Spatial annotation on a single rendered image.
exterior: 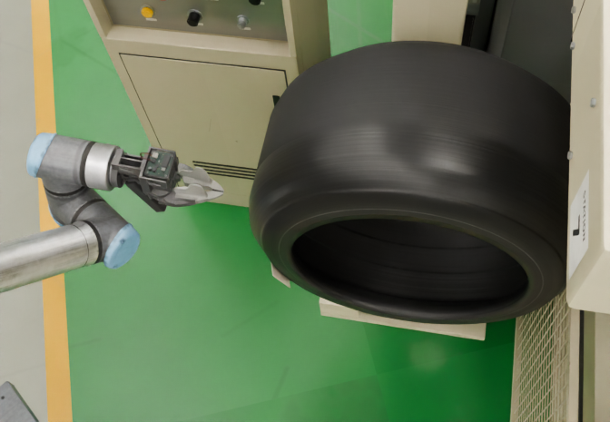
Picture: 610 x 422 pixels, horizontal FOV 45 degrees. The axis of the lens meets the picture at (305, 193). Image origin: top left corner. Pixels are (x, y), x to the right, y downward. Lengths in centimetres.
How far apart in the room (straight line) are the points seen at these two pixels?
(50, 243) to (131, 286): 133
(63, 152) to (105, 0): 70
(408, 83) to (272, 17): 84
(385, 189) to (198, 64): 109
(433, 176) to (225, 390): 158
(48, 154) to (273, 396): 130
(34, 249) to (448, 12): 84
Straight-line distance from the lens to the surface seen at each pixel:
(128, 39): 211
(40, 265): 141
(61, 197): 155
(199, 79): 214
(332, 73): 123
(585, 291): 80
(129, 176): 148
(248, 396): 251
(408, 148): 109
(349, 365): 251
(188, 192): 145
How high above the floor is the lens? 241
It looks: 60 degrees down
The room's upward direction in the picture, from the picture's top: 9 degrees counter-clockwise
